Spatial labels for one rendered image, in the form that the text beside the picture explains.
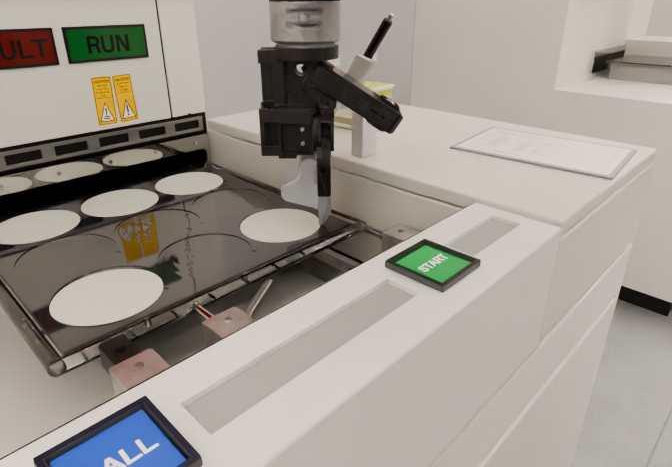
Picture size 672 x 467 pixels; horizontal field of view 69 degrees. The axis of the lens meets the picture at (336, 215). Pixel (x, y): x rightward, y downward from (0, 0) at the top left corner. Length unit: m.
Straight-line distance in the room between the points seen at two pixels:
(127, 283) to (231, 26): 2.29
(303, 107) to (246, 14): 2.26
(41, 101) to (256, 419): 0.61
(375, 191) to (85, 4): 0.48
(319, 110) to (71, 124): 0.41
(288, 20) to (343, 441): 0.39
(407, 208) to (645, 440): 1.31
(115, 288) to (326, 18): 0.34
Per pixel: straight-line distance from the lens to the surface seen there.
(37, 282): 0.58
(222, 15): 2.71
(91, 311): 0.51
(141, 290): 0.52
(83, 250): 0.63
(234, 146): 0.85
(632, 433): 1.79
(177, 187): 0.78
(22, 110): 0.80
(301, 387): 0.30
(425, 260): 0.41
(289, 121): 0.54
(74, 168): 0.82
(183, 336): 0.58
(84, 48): 0.81
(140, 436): 0.28
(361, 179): 0.64
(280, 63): 0.55
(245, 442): 0.27
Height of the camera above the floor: 1.16
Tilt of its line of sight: 24 degrees down
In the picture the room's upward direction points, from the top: straight up
